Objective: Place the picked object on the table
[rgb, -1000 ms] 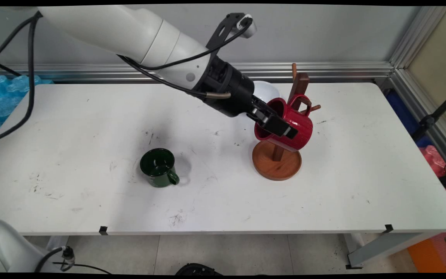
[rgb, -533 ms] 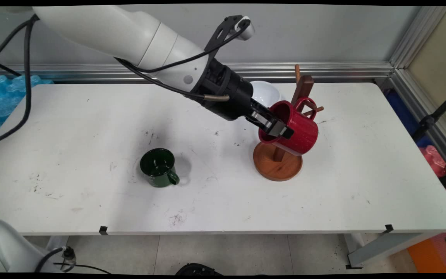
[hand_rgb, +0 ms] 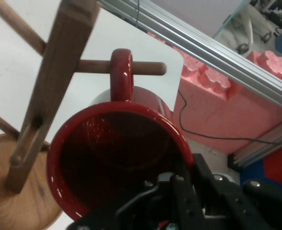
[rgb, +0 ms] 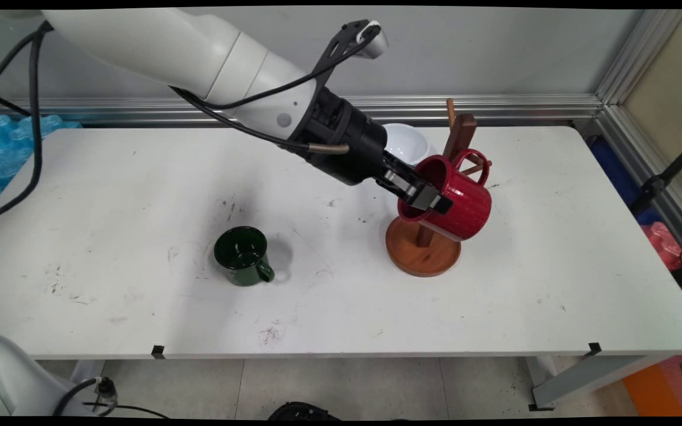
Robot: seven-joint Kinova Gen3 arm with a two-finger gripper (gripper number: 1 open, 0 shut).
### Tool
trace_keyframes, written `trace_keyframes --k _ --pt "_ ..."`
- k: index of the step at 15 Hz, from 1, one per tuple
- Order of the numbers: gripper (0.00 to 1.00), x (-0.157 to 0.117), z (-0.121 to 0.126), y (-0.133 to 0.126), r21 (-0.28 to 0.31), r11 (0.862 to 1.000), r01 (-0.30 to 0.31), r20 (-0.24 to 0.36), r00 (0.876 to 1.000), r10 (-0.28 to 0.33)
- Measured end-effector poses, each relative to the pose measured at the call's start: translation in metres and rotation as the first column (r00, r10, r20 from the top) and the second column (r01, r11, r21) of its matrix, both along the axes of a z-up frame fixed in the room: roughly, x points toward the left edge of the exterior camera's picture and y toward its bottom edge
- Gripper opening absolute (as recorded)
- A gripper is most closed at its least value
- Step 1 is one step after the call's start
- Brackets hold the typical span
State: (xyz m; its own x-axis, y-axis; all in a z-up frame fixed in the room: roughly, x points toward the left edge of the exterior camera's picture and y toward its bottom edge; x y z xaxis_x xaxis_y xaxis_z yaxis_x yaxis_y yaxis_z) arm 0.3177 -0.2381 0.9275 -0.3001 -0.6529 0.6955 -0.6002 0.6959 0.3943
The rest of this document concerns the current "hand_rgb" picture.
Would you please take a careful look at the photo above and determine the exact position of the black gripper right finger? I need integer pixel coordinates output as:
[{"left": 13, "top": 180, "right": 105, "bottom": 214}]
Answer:
[{"left": 192, "top": 154, "right": 282, "bottom": 230}]

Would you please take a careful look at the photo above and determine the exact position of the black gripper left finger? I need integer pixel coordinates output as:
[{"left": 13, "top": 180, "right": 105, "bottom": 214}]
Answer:
[{"left": 68, "top": 172, "right": 206, "bottom": 230}]

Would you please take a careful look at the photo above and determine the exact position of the red enamel mug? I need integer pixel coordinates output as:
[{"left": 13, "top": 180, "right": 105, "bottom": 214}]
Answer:
[{"left": 46, "top": 48, "right": 195, "bottom": 221}]

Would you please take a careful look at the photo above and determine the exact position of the dark blue foam mat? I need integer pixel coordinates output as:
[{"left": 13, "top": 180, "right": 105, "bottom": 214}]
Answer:
[{"left": 238, "top": 158, "right": 266, "bottom": 190}]

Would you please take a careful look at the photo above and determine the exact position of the red floor mat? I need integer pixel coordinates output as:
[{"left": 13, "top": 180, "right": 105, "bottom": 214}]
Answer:
[{"left": 261, "top": 143, "right": 282, "bottom": 192}]

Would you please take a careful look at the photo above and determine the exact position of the pink foam block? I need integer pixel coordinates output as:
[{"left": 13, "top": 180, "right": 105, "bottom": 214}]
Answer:
[{"left": 147, "top": 30, "right": 282, "bottom": 154}]

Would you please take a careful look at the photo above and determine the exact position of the brown wooden mug tree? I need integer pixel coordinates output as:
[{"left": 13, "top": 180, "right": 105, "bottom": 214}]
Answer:
[{"left": 0, "top": 0, "right": 167, "bottom": 230}]

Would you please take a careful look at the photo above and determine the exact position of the low aluminium frame rail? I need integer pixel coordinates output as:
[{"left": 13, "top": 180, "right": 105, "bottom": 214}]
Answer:
[{"left": 228, "top": 118, "right": 282, "bottom": 171}]

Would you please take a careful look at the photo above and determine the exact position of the thin black floor cable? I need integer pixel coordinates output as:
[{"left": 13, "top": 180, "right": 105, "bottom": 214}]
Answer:
[{"left": 177, "top": 89, "right": 282, "bottom": 146}]

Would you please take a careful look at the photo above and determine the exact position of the slanted aluminium frame rail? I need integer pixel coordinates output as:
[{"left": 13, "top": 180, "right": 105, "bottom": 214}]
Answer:
[{"left": 96, "top": 0, "right": 282, "bottom": 115}]

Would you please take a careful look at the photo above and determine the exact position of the thin dark hanging cable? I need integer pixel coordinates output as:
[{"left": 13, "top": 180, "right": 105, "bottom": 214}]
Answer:
[{"left": 134, "top": 0, "right": 142, "bottom": 27}]

